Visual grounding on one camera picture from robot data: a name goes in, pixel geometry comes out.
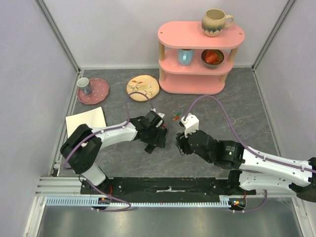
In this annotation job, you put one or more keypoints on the dark patterned bowl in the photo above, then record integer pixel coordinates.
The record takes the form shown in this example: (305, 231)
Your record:
(220, 55)

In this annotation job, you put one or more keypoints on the pink three-tier shelf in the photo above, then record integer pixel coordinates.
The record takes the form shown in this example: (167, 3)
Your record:
(195, 78)

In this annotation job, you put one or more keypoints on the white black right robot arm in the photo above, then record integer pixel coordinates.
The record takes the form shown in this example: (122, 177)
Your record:
(251, 169)

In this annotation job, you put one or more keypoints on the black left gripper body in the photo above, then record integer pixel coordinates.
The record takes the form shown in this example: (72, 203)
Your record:
(151, 137)

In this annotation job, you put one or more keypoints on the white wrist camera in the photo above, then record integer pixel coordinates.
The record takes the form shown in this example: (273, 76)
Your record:
(160, 114)
(190, 123)

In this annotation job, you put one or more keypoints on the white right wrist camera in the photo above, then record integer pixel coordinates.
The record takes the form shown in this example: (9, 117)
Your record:
(190, 123)

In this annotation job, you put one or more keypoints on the grey blue cup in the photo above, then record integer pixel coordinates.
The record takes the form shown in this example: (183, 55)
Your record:
(84, 85)

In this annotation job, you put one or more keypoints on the beige ceramic mug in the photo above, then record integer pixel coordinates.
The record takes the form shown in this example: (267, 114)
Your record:
(215, 21)

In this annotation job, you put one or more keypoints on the light blue mug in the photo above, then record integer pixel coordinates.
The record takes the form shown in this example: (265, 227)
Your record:
(185, 56)

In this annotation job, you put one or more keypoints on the white square plate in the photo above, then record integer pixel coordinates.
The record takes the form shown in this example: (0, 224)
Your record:
(93, 118)

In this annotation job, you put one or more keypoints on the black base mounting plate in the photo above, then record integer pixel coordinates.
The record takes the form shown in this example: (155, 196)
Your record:
(167, 189)

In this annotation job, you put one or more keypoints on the pink dotted plate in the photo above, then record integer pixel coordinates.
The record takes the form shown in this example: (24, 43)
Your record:
(100, 90)

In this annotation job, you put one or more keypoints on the cream bird plate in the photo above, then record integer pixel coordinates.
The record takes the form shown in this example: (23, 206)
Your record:
(144, 84)

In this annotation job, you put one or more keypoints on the orange cup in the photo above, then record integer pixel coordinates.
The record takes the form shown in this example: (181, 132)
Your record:
(211, 57)

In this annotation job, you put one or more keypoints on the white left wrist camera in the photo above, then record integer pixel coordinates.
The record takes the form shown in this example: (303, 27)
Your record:
(160, 114)

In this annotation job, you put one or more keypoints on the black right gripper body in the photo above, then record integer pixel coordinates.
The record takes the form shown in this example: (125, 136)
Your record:
(182, 144)

